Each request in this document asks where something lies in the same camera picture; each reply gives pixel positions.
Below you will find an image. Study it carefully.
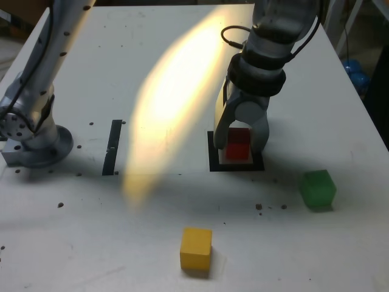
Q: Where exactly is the black tape strip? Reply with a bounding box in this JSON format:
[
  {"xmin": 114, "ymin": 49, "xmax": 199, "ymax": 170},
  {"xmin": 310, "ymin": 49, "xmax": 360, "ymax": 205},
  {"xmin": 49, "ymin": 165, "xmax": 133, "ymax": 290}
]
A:
[{"xmin": 102, "ymin": 119, "xmax": 123, "ymax": 176}]

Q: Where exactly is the blue round object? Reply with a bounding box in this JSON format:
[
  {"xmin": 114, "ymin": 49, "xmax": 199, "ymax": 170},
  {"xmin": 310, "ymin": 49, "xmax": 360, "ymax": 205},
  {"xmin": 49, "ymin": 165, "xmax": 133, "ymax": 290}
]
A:
[{"xmin": 342, "ymin": 59, "xmax": 371, "ymax": 92}]

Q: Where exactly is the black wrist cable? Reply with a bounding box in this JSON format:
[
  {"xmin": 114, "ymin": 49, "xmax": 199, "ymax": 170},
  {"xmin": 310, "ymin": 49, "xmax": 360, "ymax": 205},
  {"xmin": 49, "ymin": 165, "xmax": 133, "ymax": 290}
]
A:
[{"xmin": 221, "ymin": 15, "xmax": 320, "ymax": 61}]

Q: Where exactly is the yellow cube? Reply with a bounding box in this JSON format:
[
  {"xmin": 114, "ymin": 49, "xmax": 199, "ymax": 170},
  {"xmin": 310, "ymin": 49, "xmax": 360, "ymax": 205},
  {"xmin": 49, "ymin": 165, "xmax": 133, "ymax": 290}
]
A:
[{"xmin": 179, "ymin": 227, "xmax": 213, "ymax": 271}]

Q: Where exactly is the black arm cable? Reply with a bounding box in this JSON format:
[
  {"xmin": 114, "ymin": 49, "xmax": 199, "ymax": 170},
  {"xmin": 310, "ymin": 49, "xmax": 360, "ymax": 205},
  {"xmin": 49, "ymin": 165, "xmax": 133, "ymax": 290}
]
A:
[{"xmin": 0, "ymin": 0, "xmax": 57, "ymax": 134}]

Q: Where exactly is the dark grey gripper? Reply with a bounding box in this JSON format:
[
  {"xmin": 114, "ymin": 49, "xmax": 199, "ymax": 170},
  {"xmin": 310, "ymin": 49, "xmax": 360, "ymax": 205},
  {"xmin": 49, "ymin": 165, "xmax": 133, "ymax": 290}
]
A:
[{"xmin": 213, "ymin": 78, "xmax": 270, "ymax": 153}]

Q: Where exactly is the green cube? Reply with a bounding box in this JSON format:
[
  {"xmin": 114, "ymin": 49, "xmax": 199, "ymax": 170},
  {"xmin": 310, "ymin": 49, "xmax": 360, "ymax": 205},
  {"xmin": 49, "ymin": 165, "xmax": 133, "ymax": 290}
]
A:
[{"xmin": 297, "ymin": 169, "xmax": 337, "ymax": 210}]

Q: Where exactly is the white metal frame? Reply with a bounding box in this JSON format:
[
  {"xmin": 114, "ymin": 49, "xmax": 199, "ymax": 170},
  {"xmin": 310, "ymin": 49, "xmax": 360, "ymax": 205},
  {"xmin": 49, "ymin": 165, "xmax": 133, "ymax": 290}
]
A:
[{"xmin": 332, "ymin": 0, "xmax": 365, "ymax": 58}]

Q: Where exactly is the black tape square outline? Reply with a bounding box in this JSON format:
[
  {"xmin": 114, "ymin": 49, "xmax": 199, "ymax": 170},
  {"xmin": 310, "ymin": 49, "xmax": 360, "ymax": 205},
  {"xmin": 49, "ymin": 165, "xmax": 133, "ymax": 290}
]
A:
[{"xmin": 207, "ymin": 130, "xmax": 265, "ymax": 172}]

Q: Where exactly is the red cube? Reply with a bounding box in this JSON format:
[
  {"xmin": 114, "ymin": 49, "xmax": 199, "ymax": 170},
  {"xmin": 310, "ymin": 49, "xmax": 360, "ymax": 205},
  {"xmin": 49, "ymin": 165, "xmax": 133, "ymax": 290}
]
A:
[{"xmin": 225, "ymin": 127, "xmax": 253, "ymax": 160}]

